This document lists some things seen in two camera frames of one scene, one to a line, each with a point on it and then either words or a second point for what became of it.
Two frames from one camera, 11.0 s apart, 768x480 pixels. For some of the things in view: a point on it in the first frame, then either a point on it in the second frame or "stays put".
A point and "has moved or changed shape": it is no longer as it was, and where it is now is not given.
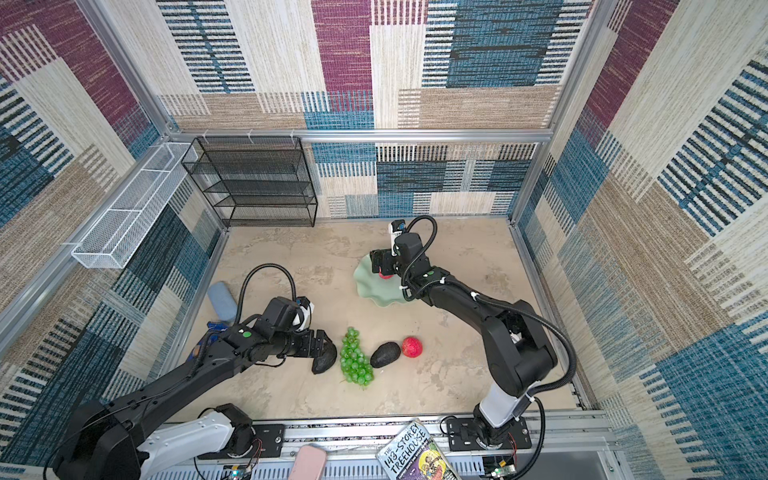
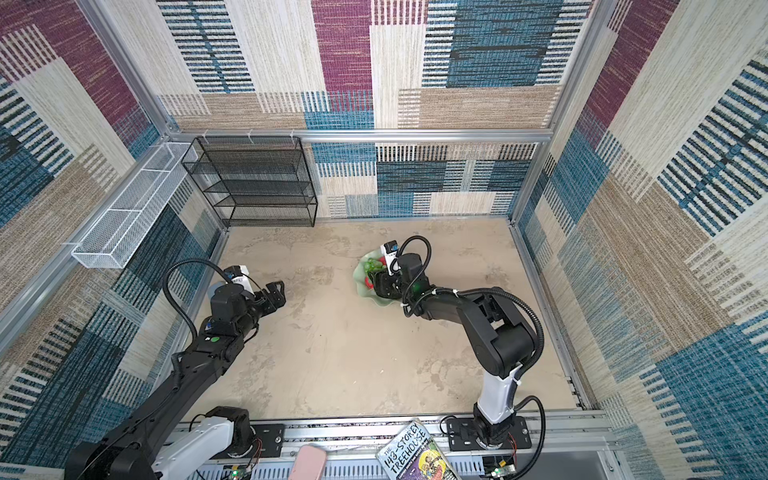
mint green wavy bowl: [374, 288] stays put
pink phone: [309, 464] stays put
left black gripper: [309, 349] to [275, 296]
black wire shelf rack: [255, 181] stays put
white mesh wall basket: [112, 238] stays put
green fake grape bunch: [353, 363] has moved or changed shape
